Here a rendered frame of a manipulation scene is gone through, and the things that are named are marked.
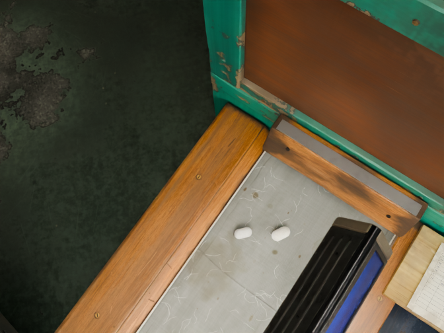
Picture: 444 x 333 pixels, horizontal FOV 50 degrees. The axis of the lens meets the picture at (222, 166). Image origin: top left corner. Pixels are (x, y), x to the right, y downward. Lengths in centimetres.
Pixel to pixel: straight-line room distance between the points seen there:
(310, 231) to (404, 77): 41
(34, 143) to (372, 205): 136
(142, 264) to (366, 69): 53
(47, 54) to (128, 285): 132
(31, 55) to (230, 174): 131
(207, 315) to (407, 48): 58
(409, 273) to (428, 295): 5
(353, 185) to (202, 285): 33
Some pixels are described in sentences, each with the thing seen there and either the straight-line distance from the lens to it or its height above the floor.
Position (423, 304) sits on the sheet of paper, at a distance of 94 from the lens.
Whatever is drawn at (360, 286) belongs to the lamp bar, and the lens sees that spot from 60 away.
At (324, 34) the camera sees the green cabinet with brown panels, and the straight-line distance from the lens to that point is 65.
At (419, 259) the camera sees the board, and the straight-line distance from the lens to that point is 95.
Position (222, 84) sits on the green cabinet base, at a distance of 94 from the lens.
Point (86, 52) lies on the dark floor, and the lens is 202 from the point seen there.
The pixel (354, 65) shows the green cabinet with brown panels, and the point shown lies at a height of 109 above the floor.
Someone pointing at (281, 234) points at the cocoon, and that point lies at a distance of 92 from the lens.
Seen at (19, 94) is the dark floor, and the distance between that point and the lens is 203.
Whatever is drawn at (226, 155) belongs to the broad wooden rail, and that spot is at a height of 76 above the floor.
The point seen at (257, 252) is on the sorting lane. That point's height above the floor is 74.
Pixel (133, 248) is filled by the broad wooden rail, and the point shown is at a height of 76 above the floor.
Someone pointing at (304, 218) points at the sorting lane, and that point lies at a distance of 95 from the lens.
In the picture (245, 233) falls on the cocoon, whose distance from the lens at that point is 92.
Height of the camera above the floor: 166
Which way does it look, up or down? 73 degrees down
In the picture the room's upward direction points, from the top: 6 degrees counter-clockwise
